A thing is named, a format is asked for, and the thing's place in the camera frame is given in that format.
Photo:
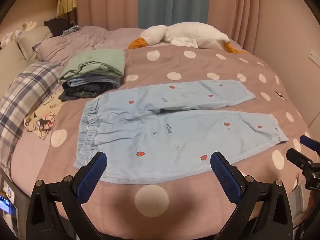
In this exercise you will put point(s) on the plaid blue white cloth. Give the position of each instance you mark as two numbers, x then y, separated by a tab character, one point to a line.
25	92

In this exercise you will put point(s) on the pink polka dot blanket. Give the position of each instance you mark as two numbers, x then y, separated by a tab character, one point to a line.
200	65

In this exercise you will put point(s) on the green folded garment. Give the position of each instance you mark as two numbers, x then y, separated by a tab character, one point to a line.
100	62

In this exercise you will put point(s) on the cartoon printed cloth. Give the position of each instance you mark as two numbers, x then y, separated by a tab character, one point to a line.
42	122

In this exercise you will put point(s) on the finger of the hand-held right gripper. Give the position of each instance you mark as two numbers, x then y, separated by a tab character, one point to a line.
297	158
307	140

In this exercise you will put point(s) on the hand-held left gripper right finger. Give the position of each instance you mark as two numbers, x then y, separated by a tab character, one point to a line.
225	177

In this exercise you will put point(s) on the beige pillow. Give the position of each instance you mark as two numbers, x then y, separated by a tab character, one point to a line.
32	40

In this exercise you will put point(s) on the blue folded jeans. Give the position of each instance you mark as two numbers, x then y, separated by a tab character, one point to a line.
100	81

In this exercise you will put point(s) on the pink curtain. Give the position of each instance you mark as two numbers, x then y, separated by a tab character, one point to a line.
107	2
232	5

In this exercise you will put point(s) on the lilac duvet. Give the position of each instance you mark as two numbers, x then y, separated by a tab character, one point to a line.
82	37

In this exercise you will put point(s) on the black clothing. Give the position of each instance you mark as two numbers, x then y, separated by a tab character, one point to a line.
58	27

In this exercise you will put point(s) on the light blue strawberry pants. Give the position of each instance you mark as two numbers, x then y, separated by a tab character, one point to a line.
175	142

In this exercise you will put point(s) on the person's right forearm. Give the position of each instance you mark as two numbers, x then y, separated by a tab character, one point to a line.
313	205

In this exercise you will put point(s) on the device with blue lights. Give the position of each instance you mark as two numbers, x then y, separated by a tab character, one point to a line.
7	205

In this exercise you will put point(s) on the white goose plush toy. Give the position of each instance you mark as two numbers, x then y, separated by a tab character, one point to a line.
195	31

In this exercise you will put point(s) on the blue curtain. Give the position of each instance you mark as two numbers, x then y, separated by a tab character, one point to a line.
172	2

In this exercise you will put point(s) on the dark folded jeans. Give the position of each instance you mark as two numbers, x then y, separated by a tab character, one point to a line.
82	91

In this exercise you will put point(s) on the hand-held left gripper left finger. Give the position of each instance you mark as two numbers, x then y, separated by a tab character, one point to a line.
91	177

